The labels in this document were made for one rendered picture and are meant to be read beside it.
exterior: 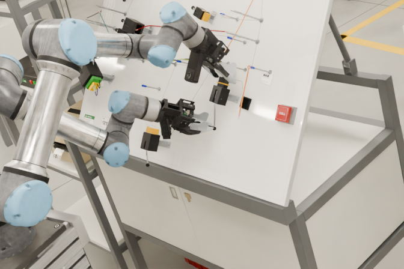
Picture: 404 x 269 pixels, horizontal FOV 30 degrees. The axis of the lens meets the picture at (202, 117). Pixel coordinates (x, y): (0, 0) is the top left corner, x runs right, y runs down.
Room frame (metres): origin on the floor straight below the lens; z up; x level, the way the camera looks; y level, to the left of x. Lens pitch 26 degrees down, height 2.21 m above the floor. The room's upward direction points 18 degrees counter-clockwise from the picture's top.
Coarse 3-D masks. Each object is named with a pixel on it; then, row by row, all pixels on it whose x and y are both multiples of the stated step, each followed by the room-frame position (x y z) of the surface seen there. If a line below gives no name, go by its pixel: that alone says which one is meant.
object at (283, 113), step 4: (280, 108) 2.08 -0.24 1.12; (284, 108) 2.07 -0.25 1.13; (288, 108) 2.05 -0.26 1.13; (280, 112) 2.07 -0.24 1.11; (284, 112) 2.06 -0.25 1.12; (288, 112) 2.05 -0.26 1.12; (276, 116) 2.08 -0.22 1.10; (280, 116) 2.06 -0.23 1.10; (284, 116) 2.05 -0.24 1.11; (288, 116) 2.04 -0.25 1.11; (280, 120) 2.06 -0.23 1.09; (284, 120) 2.04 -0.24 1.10; (288, 120) 2.04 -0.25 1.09
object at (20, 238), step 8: (0, 224) 1.69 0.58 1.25; (8, 224) 1.69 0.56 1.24; (0, 232) 1.68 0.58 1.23; (8, 232) 1.68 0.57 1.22; (16, 232) 1.69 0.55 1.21; (24, 232) 1.70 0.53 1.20; (32, 232) 1.72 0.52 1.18; (0, 240) 1.68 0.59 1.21; (8, 240) 1.68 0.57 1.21; (16, 240) 1.68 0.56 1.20; (24, 240) 1.69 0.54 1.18; (32, 240) 1.71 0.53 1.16; (0, 248) 1.68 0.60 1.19; (8, 248) 1.67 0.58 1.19; (16, 248) 1.67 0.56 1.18; (24, 248) 1.68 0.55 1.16; (0, 256) 1.67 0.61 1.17; (8, 256) 1.67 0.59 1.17
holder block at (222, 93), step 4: (216, 88) 2.25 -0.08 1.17; (220, 88) 2.24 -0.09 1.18; (224, 88) 2.24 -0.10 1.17; (212, 92) 2.26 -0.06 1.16; (216, 92) 2.24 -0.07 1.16; (220, 92) 2.23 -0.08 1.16; (224, 92) 2.24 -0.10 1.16; (228, 92) 2.25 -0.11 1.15; (212, 96) 2.25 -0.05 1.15; (216, 96) 2.24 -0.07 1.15; (220, 96) 2.23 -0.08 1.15; (224, 96) 2.24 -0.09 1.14; (212, 100) 2.24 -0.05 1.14; (216, 100) 2.23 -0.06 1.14; (220, 100) 2.23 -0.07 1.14; (224, 100) 2.24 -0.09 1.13; (220, 104) 2.23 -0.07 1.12; (224, 104) 2.24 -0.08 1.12
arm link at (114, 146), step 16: (0, 80) 2.07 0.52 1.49; (16, 80) 2.11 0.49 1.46; (0, 96) 2.03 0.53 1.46; (16, 96) 2.03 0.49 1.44; (0, 112) 2.03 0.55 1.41; (16, 112) 2.02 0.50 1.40; (64, 112) 2.06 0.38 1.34; (64, 128) 2.02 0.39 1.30; (80, 128) 2.03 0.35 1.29; (96, 128) 2.05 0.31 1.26; (80, 144) 2.02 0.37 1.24; (96, 144) 2.02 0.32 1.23; (112, 144) 2.01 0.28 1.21; (128, 144) 2.06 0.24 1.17; (112, 160) 2.00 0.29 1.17
